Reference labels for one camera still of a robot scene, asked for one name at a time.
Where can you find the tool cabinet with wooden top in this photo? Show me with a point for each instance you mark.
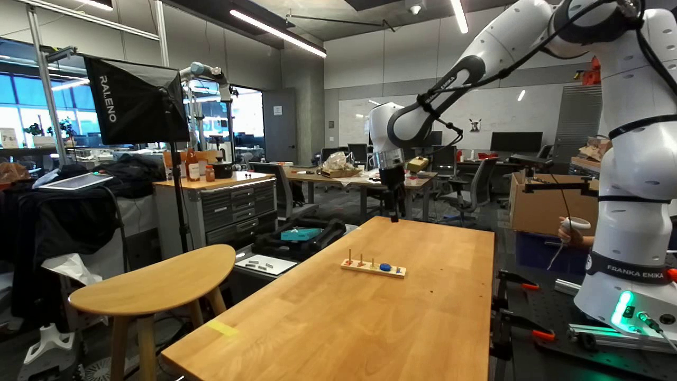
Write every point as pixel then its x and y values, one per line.
pixel 232 211

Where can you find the white plastic bag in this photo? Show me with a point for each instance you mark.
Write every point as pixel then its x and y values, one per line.
pixel 74 267

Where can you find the office chair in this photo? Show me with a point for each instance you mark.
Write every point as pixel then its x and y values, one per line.
pixel 473 185
pixel 280 190

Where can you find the camera on mount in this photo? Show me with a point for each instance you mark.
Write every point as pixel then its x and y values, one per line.
pixel 530 161

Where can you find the silver metal bar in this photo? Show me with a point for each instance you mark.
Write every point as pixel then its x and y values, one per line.
pixel 567 287

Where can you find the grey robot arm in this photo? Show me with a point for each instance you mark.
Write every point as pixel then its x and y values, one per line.
pixel 203 70

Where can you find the clear plastic bag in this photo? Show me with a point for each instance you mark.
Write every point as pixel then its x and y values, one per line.
pixel 338 161

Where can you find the grey door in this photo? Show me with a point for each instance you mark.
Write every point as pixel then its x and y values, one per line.
pixel 280 127

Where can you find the yellow tape strip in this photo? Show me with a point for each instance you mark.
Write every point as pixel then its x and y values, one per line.
pixel 222 328

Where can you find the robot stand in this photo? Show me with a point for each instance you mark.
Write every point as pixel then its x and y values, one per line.
pixel 560 365

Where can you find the yellow box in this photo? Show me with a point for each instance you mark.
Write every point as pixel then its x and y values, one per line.
pixel 417 164

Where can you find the cardboard box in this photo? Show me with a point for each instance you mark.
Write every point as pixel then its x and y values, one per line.
pixel 539 211

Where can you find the black foam case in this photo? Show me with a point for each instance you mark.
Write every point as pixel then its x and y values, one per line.
pixel 312 246

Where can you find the heap of black cloth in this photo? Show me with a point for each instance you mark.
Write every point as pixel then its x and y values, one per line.
pixel 53 233

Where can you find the hand controller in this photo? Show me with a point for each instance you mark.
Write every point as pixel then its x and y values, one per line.
pixel 576 223

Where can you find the blue bin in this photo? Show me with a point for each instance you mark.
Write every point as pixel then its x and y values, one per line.
pixel 545 254

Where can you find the white stand foot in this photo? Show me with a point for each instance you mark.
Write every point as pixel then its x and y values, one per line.
pixel 48 344

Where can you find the aluminium rail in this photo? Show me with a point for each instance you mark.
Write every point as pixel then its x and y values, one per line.
pixel 608 338

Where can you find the person's hand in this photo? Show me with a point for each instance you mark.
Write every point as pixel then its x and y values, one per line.
pixel 574 239

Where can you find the white laptop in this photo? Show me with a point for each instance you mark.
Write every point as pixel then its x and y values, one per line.
pixel 74 181

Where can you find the monitor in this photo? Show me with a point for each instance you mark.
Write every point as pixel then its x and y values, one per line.
pixel 516 142

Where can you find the small brown jar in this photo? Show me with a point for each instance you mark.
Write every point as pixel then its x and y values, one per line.
pixel 210 173

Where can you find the white sheet with small parts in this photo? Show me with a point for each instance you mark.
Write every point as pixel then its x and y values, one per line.
pixel 267 263

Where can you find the wooden stool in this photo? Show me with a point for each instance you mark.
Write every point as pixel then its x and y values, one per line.
pixel 153 280

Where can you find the amber bottle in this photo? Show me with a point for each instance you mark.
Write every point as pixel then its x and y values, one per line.
pixel 193 166

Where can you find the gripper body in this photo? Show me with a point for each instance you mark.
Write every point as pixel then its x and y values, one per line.
pixel 393 180

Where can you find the teal box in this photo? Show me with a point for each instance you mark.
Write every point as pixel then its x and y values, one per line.
pixel 300 234

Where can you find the whiteboard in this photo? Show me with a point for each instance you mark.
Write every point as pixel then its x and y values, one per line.
pixel 502 114

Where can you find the black softbox light on stand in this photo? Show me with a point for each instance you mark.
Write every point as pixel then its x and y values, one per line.
pixel 135 106

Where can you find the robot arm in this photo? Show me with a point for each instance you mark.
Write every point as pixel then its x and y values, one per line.
pixel 634 159

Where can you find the black pot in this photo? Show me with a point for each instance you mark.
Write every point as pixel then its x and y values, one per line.
pixel 222 170

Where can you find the wooden desk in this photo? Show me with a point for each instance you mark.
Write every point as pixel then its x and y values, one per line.
pixel 349 180

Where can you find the wooden peg stand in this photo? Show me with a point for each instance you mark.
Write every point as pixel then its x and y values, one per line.
pixel 365 269

